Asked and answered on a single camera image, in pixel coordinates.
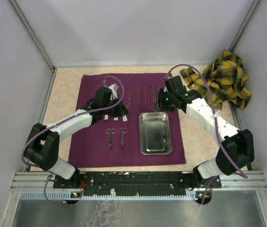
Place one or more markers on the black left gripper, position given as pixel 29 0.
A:
pixel 122 111

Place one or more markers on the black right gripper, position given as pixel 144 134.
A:
pixel 160 105

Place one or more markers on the steel serrated tweezers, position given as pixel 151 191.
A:
pixel 130 98

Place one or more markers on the white packaged instrument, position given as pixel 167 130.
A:
pixel 125 118

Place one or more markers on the steel forceps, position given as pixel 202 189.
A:
pixel 110 132

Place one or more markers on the surgical scissors steel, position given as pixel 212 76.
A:
pixel 123 131

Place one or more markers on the steel instrument tray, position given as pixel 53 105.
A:
pixel 151 140

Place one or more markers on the purple cloth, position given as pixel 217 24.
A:
pixel 90 146

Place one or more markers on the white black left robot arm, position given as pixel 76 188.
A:
pixel 42 146

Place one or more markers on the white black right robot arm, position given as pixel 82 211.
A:
pixel 236 147

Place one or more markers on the small steel scissors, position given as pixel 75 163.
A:
pixel 162 129

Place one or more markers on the yellow plaid shirt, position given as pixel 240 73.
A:
pixel 226 79

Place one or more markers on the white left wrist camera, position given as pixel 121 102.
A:
pixel 113 87

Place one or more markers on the aluminium frame rail front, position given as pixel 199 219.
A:
pixel 39 185

